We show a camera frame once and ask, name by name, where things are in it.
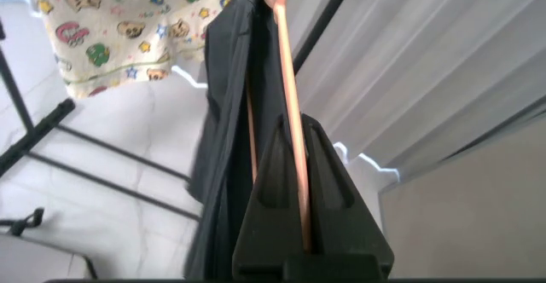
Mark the dark green garment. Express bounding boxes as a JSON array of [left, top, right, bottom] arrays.
[[183, 0, 300, 280]]

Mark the black clothes rack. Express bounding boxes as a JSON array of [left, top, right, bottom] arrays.
[[0, 0, 360, 223]]

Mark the cream printed garment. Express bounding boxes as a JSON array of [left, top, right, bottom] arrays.
[[28, 0, 262, 101]]

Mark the pink clothes hanger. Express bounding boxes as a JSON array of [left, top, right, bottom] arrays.
[[244, 0, 315, 254]]

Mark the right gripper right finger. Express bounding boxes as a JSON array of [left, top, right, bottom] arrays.
[[300, 113, 395, 280]]

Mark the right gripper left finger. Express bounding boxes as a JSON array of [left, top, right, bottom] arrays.
[[231, 113, 306, 280]]

